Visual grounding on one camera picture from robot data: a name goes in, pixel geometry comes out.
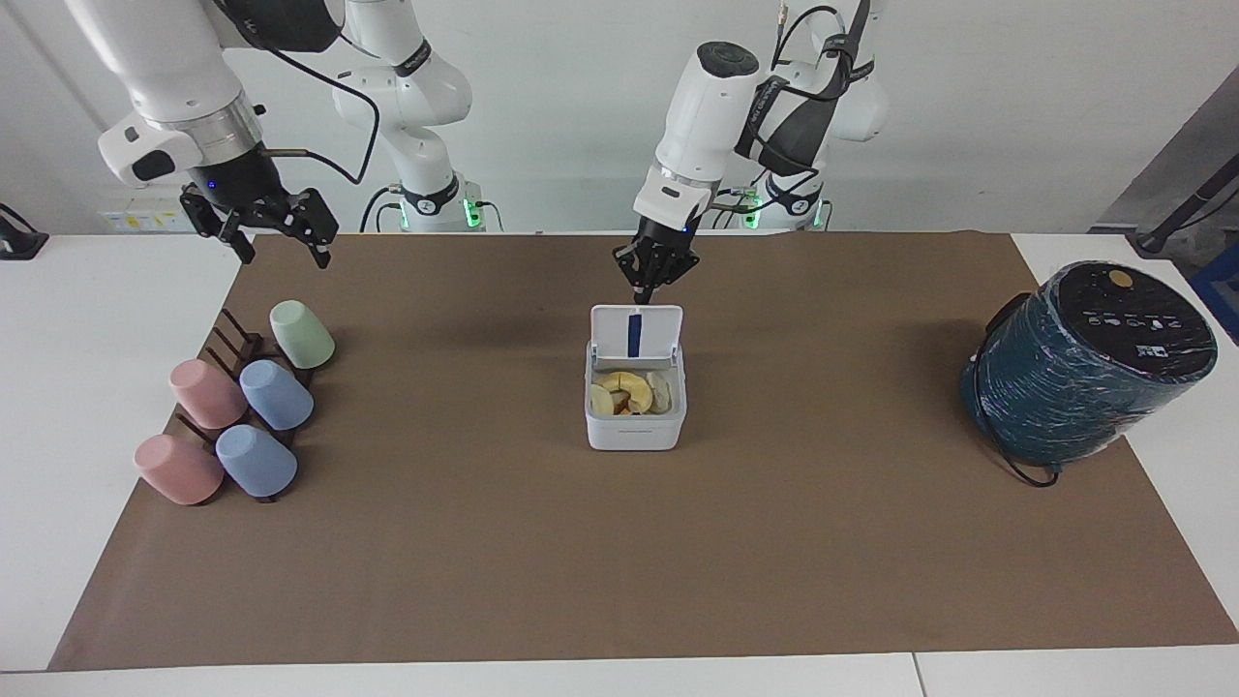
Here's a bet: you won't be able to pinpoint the pink plastic cup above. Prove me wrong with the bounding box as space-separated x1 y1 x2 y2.
134 434 227 507
169 358 249 431

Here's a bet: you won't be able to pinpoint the dark brown cup rack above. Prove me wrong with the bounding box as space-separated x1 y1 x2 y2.
172 307 321 505

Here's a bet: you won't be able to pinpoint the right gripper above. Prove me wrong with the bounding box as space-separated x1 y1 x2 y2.
180 143 340 270

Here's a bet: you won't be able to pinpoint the black stand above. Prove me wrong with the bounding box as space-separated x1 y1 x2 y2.
0 202 50 261
1126 177 1239 258

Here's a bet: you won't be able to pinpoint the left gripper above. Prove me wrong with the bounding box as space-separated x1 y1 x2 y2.
613 219 700 305

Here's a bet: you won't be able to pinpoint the teal cylinder wrapped in film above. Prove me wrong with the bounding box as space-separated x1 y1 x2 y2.
959 259 1220 471

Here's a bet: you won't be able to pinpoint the blue box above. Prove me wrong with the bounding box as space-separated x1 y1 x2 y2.
1188 242 1239 346

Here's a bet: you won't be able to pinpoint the dried apple slices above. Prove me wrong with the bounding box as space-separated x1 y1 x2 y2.
591 370 675 418

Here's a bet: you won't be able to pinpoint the blue plastic cup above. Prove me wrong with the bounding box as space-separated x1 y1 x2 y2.
215 424 299 500
239 359 316 433

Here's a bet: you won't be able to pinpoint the white trash can with lid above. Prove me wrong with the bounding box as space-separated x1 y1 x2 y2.
585 304 689 453

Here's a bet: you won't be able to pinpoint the green plastic cup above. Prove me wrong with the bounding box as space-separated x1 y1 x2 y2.
269 300 337 372

